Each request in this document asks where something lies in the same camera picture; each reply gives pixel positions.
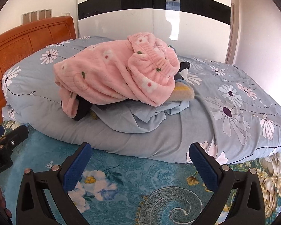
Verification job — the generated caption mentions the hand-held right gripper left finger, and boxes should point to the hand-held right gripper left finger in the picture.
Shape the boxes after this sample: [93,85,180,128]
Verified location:
[16,142,92,225]

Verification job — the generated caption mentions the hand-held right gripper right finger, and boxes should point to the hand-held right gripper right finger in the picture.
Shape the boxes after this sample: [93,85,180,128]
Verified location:
[189,142,265,225]

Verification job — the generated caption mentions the pink floral fleece top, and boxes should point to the pink floral fleece top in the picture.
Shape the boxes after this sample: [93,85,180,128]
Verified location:
[53,43,141,120]

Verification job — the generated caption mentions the pile of assorted clothes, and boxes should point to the pile of assorted clothes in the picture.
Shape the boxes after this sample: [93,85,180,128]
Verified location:
[74,61,191,122]

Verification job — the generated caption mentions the grey-blue floral quilt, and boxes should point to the grey-blue floral quilt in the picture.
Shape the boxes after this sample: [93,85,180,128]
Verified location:
[1,36,281,165]

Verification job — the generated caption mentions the teal floral blanket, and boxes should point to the teal floral blanket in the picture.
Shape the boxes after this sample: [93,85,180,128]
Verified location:
[0,119,281,225]

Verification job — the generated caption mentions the beige yellow fleece garment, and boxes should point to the beige yellow fleece garment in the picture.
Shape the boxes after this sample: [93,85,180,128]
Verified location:
[170,84,195,102]

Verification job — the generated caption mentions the pale blue garment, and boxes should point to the pale blue garment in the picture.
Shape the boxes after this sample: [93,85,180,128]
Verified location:
[94,98,191,133]

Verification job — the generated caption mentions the wooden headboard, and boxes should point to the wooden headboard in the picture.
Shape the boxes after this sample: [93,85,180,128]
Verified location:
[0,16,77,130]

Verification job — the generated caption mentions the white and black wardrobe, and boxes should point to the white and black wardrobe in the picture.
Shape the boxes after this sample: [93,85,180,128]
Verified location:
[77,0,232,64]

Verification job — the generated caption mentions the door frame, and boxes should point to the door frame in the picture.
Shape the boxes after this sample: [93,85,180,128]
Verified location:
[225,2,241,66]

